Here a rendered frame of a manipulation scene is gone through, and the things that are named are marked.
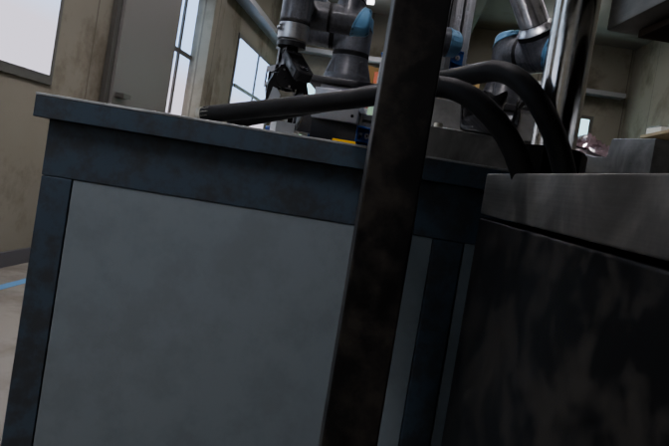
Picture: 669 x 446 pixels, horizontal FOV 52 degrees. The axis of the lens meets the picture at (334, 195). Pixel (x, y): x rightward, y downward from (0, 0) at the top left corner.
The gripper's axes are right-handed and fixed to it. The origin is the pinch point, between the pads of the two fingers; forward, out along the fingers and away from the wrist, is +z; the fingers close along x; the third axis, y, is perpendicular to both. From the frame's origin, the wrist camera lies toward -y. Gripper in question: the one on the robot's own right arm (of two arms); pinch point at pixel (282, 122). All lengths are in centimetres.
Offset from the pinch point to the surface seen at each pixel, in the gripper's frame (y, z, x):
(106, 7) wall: 295, -69, 6
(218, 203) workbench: -49, 18, 29
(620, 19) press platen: -93, -15, -4
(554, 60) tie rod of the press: -85, -10, -2
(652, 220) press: -122, 10, 22
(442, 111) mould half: -45.0, -5.3, -14.2
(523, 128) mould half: -52, -4, -29
